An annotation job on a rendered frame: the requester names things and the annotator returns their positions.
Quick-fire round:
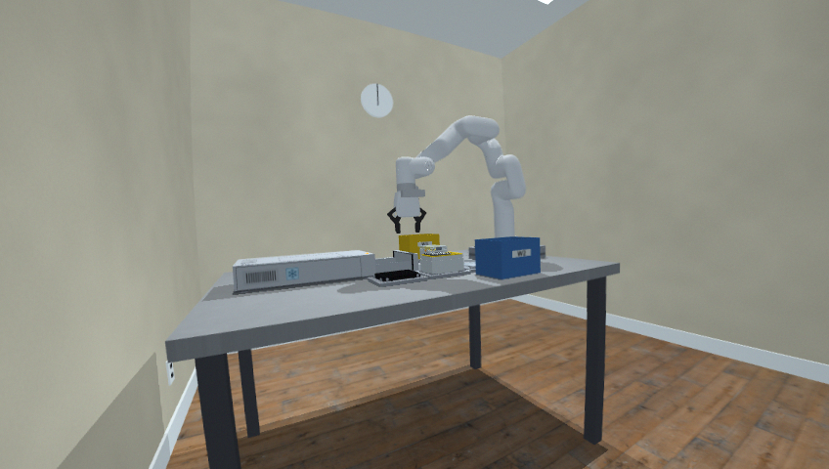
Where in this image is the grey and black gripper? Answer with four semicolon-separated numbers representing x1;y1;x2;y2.
387;191;426;234

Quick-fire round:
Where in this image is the dark blue bin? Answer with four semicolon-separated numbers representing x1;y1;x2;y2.
475;236;541;279

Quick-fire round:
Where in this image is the yellow open-top bin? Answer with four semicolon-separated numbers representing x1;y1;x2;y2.
399;234;440;259

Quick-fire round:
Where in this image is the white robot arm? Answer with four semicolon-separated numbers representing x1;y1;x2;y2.
396;116;526;238

